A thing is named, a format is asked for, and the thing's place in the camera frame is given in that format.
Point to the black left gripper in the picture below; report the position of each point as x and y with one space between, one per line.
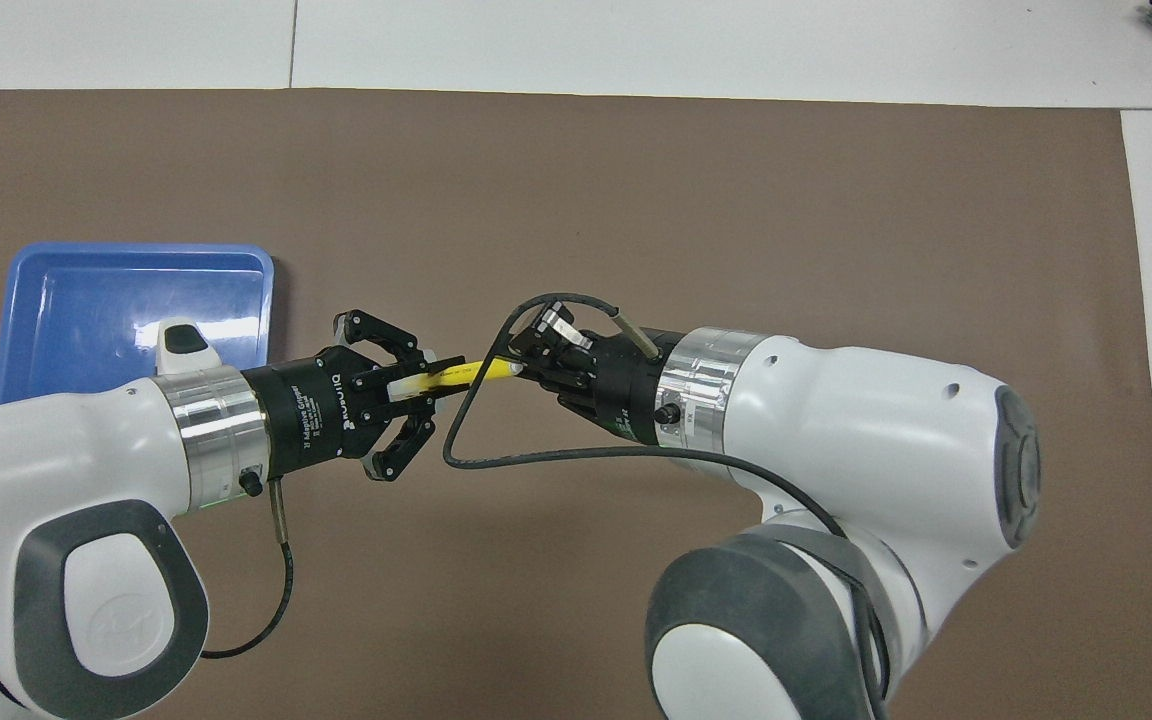
306 415

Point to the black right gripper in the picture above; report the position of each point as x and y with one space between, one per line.
626 390

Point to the yellow marker pen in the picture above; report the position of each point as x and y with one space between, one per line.
466 372

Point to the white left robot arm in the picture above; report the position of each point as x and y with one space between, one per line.
36 460

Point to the blue plastic tray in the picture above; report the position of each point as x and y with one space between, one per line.
86 300

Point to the brown table mat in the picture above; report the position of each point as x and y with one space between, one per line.
636 200

